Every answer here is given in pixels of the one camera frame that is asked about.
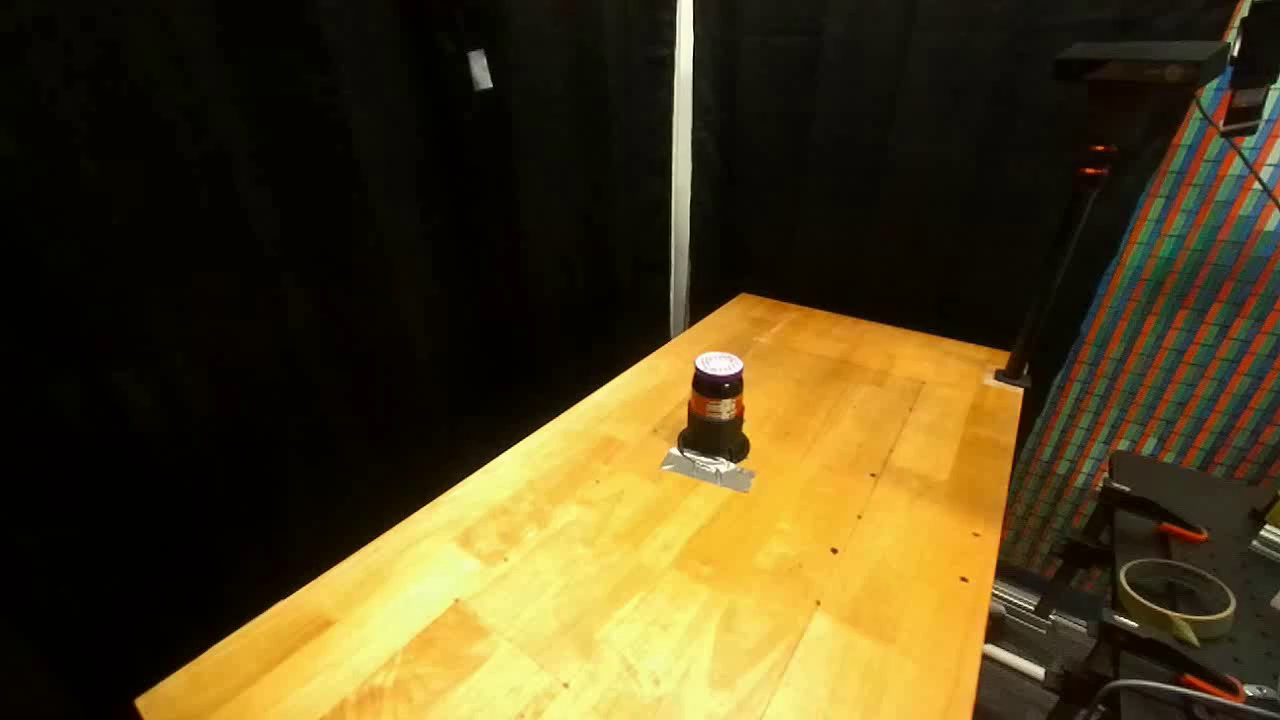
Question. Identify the dark cylindrical jar purple lid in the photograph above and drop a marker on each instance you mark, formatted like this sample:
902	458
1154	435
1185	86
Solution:
716	400

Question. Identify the white vertical pole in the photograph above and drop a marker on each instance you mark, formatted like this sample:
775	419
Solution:
682	163

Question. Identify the small white tag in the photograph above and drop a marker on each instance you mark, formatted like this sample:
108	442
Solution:
481	70

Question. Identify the black curtain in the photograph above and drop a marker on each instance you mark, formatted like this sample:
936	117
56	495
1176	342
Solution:
264	267

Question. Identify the colourful striped board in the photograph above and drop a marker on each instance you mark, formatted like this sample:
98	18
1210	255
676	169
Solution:
1185	332

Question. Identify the beige masking tape roll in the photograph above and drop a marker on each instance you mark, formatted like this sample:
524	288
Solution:
1133	603

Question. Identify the grey duct tape strip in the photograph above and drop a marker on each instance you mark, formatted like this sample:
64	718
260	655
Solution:
704	469

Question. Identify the black camera stand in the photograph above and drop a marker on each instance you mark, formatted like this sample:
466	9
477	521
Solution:
1105	123

